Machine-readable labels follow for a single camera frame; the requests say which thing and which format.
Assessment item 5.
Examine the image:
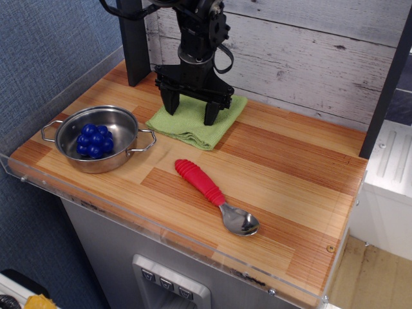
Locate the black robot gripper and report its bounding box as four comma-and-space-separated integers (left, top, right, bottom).
154, 48, 233, 126

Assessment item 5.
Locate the green towel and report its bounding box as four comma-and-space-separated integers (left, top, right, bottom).
146, 95, 248, 151

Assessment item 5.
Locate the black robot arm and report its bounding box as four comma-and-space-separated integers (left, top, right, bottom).
151, 1, 234, 126

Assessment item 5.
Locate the small steel pot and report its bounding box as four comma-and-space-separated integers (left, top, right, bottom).
41, 106, 156, 173

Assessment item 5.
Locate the blue toy grape cluster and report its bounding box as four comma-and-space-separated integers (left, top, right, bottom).
77, 124, 114, 159

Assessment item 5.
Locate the clear acrylic edge guard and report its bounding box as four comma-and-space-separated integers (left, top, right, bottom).
2, 151, 366, 308

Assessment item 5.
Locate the grey toy fridge cabinet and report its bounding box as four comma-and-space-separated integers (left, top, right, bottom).
63, 200, 293, 308

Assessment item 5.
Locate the silver dispenser button panel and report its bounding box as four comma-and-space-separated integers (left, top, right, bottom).
132, 254, 212, 308

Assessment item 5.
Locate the white toy sink unit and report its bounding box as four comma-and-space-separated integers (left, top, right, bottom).
349, 120, 411, 260

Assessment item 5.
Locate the yellow object at corner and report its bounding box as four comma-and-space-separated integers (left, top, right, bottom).
24, 294, 57, 309

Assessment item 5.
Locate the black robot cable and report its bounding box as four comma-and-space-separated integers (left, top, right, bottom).
212, 43, 235, 74

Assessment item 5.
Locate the dark left shelf post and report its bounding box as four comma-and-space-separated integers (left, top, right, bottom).
119, 18, 151, 87

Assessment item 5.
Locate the dark shelf post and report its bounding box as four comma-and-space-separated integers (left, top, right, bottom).
359, 8, 411, 159
119, 18, 151, 87

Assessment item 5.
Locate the red handled metal spoon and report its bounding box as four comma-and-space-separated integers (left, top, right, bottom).
174, 159, 260, 236

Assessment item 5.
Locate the dark right shelf post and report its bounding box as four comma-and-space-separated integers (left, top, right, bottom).
359, 8, 411, 159

